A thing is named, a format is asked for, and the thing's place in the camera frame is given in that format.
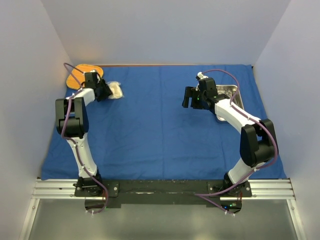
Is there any white gauze pad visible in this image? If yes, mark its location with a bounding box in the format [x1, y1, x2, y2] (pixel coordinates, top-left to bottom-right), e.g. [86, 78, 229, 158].
[107, 81, 124, 100]

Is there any steel instrument tray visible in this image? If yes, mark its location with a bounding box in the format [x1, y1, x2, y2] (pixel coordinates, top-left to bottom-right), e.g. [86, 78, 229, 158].
[214, 84, 245, 110]

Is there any orange square woven mat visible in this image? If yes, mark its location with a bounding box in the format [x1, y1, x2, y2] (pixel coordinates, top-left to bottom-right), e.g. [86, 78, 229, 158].
[63, 63, 104, 90]

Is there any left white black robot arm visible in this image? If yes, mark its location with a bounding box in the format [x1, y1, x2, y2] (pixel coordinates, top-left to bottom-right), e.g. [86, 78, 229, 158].
[55, 70, 112, 197]

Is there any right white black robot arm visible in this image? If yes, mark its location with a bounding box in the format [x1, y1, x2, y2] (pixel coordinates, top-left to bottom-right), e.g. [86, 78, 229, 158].
[182, 72, 279, 197]

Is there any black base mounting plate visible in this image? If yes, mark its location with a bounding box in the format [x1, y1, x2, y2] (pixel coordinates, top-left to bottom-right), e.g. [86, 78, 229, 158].
[74, 179, 253, 213]

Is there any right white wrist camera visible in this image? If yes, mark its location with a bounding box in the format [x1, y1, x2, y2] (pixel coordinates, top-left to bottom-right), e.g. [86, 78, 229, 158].
[195, 71, 208, 91]

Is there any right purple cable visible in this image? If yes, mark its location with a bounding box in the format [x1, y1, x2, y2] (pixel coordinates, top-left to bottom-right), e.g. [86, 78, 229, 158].
[194, 69, 279, 211]

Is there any purple cable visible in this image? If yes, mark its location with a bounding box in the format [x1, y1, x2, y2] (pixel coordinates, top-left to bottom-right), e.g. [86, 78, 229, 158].
[60, 62, 111, 215]
[194, 69, 279, 211]

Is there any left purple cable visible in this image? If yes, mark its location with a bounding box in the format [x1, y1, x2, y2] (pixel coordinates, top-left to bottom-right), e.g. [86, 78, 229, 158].
[60, 62, 111, 215]

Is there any aluminium frame rail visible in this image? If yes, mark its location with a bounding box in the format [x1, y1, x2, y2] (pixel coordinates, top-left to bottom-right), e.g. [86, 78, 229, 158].
[32, 179, 296, 200]

